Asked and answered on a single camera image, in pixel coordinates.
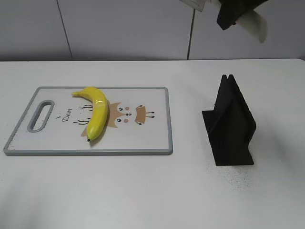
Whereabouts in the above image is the white-handled kitchen knife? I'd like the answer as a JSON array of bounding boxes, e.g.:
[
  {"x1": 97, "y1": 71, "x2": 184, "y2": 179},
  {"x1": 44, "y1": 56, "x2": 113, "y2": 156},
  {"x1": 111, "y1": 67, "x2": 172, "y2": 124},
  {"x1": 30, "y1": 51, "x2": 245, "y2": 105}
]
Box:
[{"x1": 182, "y1": 0, "x2": 268, "y2": 43}]

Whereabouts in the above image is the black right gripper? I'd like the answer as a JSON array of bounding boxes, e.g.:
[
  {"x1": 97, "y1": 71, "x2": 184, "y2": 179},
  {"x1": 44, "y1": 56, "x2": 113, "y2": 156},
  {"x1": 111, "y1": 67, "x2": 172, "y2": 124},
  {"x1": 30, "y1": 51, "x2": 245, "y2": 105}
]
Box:
[{"x1": 217, "y1": 0, "x2": 265, "y2": 30}]

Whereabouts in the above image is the grey-rimmed deer cutting board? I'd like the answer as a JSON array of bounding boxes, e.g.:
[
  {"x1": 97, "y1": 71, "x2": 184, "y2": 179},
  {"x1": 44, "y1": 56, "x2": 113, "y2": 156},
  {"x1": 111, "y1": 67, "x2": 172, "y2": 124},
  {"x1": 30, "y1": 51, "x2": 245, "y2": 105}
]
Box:
[{"x1": 3, "y1": 86, "x2": 173, "y2": 156}]

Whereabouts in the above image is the black knife stand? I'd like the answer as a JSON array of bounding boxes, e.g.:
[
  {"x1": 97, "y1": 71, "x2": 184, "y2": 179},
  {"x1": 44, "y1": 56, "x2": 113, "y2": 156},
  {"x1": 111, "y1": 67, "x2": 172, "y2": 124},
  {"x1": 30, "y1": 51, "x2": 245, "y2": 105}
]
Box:
[{"x1": 202, "y1": 74, "x2": 256, "y2": 166}]

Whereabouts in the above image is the yellow plastic banana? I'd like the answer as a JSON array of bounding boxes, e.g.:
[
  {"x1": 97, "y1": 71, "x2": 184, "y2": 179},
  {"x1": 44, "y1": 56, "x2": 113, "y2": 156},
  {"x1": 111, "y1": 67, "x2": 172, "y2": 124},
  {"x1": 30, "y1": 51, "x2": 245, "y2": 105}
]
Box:
[{"x1": 71, "y1": 87, "x2": 109, "y2": 142}]

